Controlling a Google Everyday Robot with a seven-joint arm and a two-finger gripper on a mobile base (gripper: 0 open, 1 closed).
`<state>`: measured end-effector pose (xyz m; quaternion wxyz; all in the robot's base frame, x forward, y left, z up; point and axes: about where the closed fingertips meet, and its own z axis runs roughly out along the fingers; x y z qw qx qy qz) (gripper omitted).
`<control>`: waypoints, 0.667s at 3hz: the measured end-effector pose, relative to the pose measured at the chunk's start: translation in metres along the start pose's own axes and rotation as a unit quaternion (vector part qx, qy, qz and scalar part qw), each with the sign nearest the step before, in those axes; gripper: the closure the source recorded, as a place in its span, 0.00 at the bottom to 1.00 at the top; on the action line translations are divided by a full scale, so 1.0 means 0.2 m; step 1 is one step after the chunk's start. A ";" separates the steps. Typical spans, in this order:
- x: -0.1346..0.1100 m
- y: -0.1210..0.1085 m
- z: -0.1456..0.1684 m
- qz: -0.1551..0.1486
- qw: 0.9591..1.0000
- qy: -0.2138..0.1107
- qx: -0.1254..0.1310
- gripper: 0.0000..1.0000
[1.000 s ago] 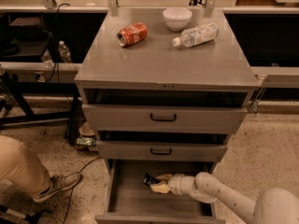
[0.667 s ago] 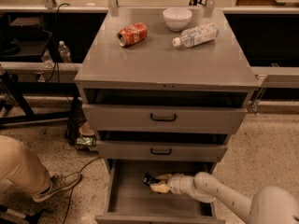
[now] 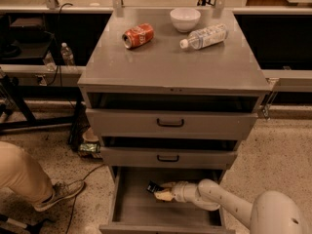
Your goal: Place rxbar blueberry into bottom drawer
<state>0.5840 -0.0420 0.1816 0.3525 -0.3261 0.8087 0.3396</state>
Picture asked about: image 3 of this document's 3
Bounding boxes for red soda can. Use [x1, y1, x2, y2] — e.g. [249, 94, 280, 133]
[122, 23, 154, 49]

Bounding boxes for small water bottle on shelf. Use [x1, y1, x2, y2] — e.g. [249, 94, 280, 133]
[60, 43, 75, 66]

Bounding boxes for black drawer handle middle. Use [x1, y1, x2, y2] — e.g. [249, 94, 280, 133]
[157, 155, 179, 163]

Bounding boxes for grey metal drawer cabinet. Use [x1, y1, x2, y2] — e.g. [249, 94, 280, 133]
[77, 7, 272, 234]

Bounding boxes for dark blueberry rxbar wrapper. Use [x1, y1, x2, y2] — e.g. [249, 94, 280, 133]
[146, 181, 164, 193]

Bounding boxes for grey sneaker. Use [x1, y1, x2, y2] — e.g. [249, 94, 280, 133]
[34, 180, 85, 212]

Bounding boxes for black floor cable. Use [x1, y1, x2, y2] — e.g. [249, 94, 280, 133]
[63, 163, 105, 234]

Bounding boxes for person's leg beige trousers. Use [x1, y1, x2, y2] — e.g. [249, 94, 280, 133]
[0, 141, 53, 204]

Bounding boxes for black drawer handle top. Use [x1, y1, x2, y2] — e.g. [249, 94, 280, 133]
[156, 118, 184, 128]

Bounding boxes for white ceramic bowl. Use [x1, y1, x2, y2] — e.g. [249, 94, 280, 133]
[170, 8, 201, 32]

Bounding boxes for black drawer handle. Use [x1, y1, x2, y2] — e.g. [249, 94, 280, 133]
[157, 155, 179, 163]
[156, 118, 184, 128]

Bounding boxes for clear plastic water bottle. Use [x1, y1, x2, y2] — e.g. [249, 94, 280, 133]
[179, 23, 228, 50]

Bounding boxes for green packet on floor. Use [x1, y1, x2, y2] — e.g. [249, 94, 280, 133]
[78, 143, 100, 158]

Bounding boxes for middle grey drawer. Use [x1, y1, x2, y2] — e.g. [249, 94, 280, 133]
[100, 147, 237, 170]

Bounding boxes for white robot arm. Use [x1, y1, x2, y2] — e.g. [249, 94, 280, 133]
[152, 178, 312, 234]

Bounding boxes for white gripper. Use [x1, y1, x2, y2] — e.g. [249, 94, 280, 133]
[154, 180, 188, 203]

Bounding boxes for top grey drawer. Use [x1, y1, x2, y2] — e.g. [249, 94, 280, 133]
[86, 109, 257, 140]

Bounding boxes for bottom grey open drawer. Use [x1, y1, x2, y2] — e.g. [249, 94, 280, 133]
[99, 167, 235, 234]

